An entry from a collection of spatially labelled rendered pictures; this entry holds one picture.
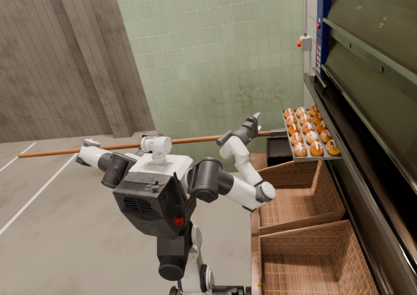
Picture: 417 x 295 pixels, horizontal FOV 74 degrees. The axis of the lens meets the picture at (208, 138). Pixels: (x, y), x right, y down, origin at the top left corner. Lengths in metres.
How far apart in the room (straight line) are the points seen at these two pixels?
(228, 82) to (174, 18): 0.77
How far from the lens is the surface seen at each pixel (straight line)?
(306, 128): 1.63
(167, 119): 3.08
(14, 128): 6.17
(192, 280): 1.64
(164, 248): 1.32
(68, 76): 4.96
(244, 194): 1.14
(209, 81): 2.82
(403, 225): 0.89
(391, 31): 1.10
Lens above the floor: 2.02
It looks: 29 degrees down
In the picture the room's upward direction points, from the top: 11 degrees counter-clockwise
